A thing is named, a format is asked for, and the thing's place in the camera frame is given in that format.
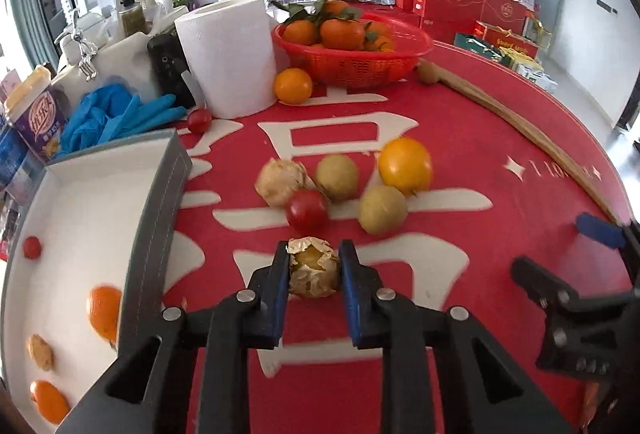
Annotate purple milk tea cup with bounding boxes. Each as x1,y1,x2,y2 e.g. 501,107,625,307
5,65,71,163

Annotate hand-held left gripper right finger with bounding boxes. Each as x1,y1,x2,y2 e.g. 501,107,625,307
337,239,571,434

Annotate white green carton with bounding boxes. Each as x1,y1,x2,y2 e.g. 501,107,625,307
515,59,558,94

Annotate blue rubber gloves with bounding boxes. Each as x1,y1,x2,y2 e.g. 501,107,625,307
59,84,187,154

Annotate round orange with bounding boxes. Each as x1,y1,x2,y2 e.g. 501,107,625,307
273,67,314,105

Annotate black electronic device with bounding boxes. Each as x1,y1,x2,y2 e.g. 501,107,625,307
146,33,197,110

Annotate white paper towel roll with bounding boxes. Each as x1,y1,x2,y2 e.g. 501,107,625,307
174,0,278,120

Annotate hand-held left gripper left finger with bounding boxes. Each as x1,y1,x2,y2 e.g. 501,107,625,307
55,240,292,434

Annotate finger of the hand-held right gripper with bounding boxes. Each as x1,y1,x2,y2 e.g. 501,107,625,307
511,256,583,310
575,213,640,260

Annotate large yellow orange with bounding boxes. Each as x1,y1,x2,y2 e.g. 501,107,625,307
378,137,434,197

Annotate pile of leafy mandarins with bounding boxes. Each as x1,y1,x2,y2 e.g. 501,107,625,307
270,0,396,54

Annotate red plastic mesh basket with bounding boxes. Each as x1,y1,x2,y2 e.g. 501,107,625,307
272,11,435,90

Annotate silver rabbit figurine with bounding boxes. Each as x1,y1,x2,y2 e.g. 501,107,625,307
65,9,100,81

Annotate dark lidded jar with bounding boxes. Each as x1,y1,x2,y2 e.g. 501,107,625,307
117,0,147,37

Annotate white storage box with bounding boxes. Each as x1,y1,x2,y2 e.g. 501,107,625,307
50,11,166,100

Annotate long red orange fruit box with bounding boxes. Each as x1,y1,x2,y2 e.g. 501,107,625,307
472,20,541,60

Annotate long wooden stick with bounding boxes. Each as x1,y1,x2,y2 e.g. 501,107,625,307
432,60,621,225

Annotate grey box with white inside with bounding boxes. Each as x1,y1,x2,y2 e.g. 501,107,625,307
0,130,193,430

